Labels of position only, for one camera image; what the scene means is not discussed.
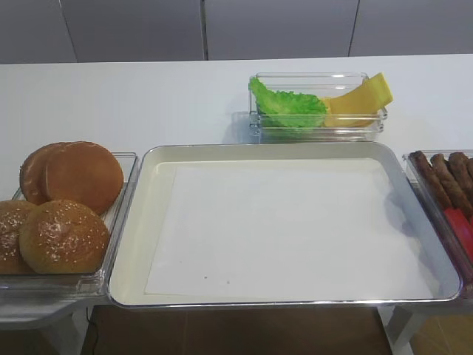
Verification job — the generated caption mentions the plain bottom bun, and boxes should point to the plain bottom bun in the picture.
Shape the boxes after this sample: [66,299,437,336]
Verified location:
[19,142,69,205]
[42,141,124,214]

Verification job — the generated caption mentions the metal baking tray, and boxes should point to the metal baking tray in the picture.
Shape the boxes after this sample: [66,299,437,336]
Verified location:
[109,143,463,308]

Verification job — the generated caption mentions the clear patty tomato container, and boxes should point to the clear patty tomato container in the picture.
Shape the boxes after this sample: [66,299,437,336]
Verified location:
[403,154,472,298]

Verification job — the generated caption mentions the red tomato slice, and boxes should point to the red tomato slice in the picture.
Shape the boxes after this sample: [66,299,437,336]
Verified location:
[443,209,469,246]
[450,209,472,261]

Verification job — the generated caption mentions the white paper sheet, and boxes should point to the white paper sheet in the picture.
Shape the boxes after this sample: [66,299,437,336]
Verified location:
[146,160,434,300]

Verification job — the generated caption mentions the sesame top bun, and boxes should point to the sesame top bun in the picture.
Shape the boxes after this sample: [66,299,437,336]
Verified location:
[0,200,36,274]
[18,200,110,274]

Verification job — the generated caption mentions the clear bun container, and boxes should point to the clear bun container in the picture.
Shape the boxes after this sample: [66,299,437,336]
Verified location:
[1,152,140,299]

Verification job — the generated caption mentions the brown meat patty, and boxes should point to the brown meat patty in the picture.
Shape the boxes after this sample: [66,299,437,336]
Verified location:
[430,154,472,220]
[409,151,453,210]
[449,152,472,204]
[466,158,473,178]

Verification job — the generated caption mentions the clear lettuce cheese container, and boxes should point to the clear lettuce cheese container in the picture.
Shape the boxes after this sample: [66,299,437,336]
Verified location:
[248,72,387,143]

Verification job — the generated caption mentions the yellow cheese slice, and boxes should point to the yellow cheese slice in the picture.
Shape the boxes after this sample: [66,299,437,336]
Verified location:
[323,110,385,128]
[323,72,393,115]

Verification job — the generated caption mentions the green lettuce leaf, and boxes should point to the green lettuce leaf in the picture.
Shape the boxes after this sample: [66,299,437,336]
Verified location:
[249,77,328,129]

